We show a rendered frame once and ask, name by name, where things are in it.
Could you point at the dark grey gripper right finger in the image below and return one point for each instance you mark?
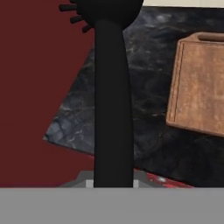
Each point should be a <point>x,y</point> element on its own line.
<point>143,180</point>

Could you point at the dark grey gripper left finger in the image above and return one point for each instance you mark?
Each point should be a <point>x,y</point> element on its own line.
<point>83,180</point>

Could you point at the brown wooden cutting board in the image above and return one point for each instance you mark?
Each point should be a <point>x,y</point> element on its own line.
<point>199,87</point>

